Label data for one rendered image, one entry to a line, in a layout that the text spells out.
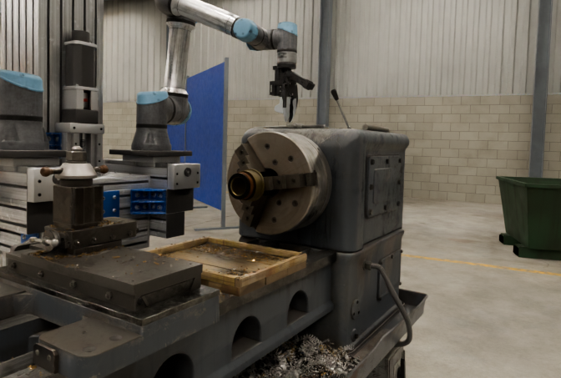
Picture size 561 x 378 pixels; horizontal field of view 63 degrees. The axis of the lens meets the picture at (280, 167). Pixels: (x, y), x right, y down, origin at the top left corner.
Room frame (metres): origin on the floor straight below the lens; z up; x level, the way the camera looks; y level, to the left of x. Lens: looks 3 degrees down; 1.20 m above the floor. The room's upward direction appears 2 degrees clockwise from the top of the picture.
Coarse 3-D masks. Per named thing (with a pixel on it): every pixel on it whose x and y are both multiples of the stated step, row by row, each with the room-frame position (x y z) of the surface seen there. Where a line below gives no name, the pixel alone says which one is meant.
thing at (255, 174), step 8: (232, 176) 1.27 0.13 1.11; (240, 176) 1.25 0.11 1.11; (248, 176) 1.25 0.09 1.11; (256, 176) 1.27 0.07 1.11; (232, 184) 1.27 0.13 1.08; (240, 184) 1.31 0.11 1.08; (248, 184) 1.24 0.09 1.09; (256, 184) 1.26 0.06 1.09; (264, 184) 1.28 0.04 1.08; (232, 192) 1.26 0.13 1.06; (240, 192) 1.29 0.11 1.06; (248, 192) 1.24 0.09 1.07; (256, 192) 1.26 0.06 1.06; (248, 200) 1.31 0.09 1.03
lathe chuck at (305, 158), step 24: (264, 144) 1.38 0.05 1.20; (288, 144) 1.34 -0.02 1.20; (288, 168) 1.34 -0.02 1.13; (312, 168) 1.31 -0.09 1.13; (288, 192) 1.34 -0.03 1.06; (312, 192) 1.29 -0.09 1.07; (240, 216) 1.43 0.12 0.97; (264, 216) 1.38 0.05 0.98; (288, 216) 1.33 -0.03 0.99; (312, 216) 1.36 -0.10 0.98
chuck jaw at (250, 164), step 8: (248, 144) 1.40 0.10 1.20; (240, 152) 1.39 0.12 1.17; (248, 152) 1.37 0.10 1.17; (240, 160) 1.36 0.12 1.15; (248, 160) 1.34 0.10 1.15; (256, 160) 1.38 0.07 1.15; (240, 168) 1.36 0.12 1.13; (248, 168) 1.32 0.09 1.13; (256, 168) 1.35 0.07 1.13; (264, 168) 1.38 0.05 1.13
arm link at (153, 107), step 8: (144, 96) 1.71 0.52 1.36; (152, 96) 1.71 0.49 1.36; (160, 96) 1.73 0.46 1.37; (168, 96) 1.78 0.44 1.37; (136, 104) 1.75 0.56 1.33; (144, 104) 1.71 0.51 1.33; (152, 104) 1.71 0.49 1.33; (160, 104) 1.73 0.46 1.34; (168, 104) 1.77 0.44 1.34; (136, 112) 1.74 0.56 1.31; (144, 112) 1.71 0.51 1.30; (152, 112) 1.71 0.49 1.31; (160, 112) 1.73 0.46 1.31; (168, 112) 1.77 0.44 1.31; (136, 120) 1.74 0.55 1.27; (144, 120) 1.71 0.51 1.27; (152, 120) 1.71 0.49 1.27; (160, 120) 1.73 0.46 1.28; (168, 120) 1.81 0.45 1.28
